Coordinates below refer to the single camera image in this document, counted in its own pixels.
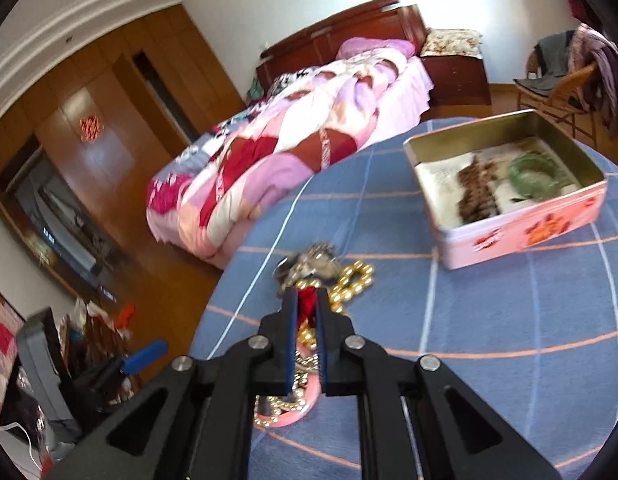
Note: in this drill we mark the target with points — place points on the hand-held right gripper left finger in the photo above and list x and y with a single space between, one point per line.
289 345

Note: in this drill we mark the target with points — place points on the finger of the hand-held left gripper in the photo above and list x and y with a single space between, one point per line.
149 353

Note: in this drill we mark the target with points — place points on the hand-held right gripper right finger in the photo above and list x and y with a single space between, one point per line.
323 347

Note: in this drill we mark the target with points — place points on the pink bangle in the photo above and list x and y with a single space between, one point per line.
289 419

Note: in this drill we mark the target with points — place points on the silver mesh band watch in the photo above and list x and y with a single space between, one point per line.
314 260

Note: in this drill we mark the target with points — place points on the pink floral tin box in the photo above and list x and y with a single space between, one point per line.
514 232

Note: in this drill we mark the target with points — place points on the blue plaid tablecloth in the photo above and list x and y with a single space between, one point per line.
489 320

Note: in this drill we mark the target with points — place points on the flat screen television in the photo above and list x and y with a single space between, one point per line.
54 210

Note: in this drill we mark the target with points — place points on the pink patchwork quilt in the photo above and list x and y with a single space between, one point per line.
269 160

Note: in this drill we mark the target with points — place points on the red paper decoration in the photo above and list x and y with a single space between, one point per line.
89 129

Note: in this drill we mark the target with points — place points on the teal cloth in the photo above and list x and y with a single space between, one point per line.
255 90

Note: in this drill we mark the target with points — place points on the green bangle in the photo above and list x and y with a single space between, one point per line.
519 176

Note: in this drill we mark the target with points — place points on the black white patterned sheet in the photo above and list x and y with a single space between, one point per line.
289 82

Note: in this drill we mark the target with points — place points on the wooden wardrobe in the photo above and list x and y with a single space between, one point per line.
114 90

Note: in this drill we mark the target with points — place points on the wooden bed with pink sheet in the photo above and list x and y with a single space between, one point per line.
414 85

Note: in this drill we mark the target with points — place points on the wooden nightstand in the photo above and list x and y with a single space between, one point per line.
454 80

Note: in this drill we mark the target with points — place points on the pink pillow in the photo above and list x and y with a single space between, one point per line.
374 47

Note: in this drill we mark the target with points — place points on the floral cushion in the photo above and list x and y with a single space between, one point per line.
451 40

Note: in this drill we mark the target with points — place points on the wicker chair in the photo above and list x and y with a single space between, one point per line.
579 85

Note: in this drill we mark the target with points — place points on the grey garment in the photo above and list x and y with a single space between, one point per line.
551 50

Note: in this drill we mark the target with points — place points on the purple pink garment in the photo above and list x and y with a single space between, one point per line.
605 60

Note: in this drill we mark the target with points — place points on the dark hanging coat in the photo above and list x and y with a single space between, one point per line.
582 5

